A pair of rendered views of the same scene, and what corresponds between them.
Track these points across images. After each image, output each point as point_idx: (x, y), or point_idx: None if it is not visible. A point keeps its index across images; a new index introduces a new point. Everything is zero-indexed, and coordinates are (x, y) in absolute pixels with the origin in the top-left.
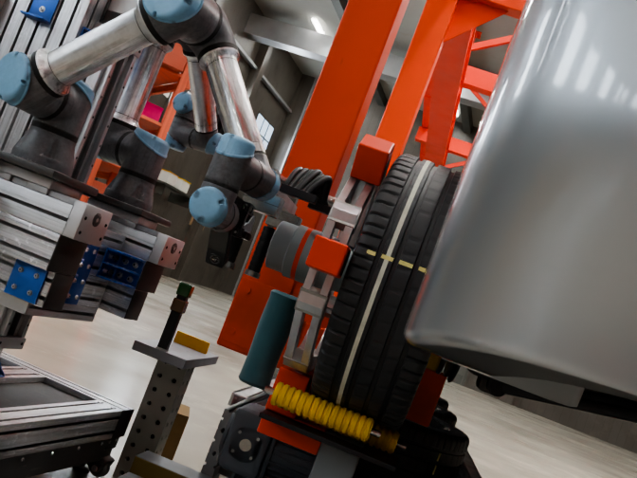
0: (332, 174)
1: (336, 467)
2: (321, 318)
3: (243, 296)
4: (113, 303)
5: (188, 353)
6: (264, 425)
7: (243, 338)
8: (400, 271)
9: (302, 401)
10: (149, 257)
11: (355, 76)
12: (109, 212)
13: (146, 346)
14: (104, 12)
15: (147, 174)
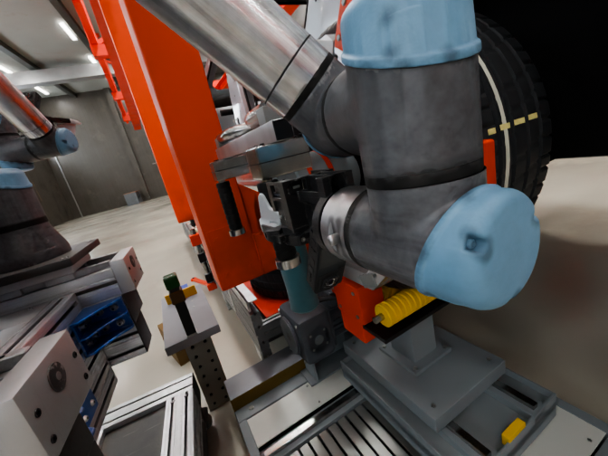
0: (211, 104)
1: None
2: None
3: (216, 246)
4: (123, 351)
5: (197, 308)
6: (368, 335)
7: (239, 272)
8: (518, 133)
9: (413, 304)
10: (120, 289)
11: None
12: (61, 337)
13: (178, 344)
14: None
15: (30, 218)
